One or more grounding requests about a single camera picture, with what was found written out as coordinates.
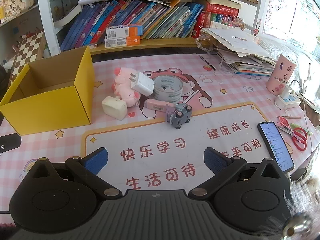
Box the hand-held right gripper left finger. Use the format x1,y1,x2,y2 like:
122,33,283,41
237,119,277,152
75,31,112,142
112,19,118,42
25,148,123,201

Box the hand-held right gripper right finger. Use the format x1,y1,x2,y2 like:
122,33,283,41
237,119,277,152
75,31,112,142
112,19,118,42
189,147,290,201

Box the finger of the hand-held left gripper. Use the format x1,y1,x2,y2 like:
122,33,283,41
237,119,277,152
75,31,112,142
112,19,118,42
0,133,22,153

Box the white rectangular eraser block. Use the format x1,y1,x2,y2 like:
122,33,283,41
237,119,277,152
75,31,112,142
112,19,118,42
102,96,127,121

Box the grey purple toy car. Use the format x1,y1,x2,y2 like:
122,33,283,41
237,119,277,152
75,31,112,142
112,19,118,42
165,102,193,129

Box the yellow cardboard box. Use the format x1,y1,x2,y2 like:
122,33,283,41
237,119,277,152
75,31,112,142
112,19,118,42
0,45,95,136

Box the pink correction tape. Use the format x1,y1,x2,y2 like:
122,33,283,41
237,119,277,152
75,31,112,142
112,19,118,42
144,99,173,112

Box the white plug charger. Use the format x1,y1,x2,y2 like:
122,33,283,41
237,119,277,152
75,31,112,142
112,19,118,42
129,71,155,97

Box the pink cartoon cylinder container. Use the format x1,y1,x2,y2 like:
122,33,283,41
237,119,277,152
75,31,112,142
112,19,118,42
265,53,297,97

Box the black smartphone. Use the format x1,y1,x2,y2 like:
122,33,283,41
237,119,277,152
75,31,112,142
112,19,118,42
257,121,295,173

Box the red scissors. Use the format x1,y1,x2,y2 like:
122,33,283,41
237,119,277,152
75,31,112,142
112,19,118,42
277,125,308,152

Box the pink plush pig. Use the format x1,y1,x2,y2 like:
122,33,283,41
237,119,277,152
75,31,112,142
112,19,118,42
111,67,141,107

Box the clear tape roll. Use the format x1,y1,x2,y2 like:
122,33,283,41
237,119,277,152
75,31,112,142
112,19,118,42
152,75,184,104

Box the wooden chessboard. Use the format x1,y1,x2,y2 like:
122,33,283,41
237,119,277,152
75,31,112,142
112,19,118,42
7,31,47,88

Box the white power strip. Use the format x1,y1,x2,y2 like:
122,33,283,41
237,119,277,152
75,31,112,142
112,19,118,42
274,92,302,110

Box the black pen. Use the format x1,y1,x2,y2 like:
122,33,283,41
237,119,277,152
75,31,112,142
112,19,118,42
199,54,217,71

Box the fuzzy sleeve with metal button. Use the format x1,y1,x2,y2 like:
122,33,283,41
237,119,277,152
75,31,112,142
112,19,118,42
265,175,320,240

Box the white plug adapter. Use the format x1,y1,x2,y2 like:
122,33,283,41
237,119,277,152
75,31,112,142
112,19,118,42
282,85,297,99

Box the stack of papers and booklets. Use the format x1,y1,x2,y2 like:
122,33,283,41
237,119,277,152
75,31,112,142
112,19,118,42
200,26,277,77

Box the beaded flower ornament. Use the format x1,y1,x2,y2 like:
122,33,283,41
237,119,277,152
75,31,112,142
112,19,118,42
195,15,245,48

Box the white wooden bookshelf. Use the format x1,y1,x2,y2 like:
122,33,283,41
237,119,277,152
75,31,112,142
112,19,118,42
35,0,265,57

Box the thick white-paged book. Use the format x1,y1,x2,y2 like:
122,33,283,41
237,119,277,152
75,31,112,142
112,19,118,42
53,4,83,28

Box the thick red dictionary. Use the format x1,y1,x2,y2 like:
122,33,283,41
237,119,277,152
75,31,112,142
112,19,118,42
205,2,240,16

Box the row of colourful books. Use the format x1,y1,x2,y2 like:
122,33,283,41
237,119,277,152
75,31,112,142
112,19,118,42
60,0,213,52

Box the thick beige book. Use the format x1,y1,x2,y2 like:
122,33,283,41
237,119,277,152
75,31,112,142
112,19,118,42
196,0,242,8

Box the white cable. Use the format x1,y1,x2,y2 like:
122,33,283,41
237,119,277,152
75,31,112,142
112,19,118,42
290,80,316,136

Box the alphabet wall poster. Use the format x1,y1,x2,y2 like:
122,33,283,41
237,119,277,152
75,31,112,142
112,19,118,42
262,0,299,37

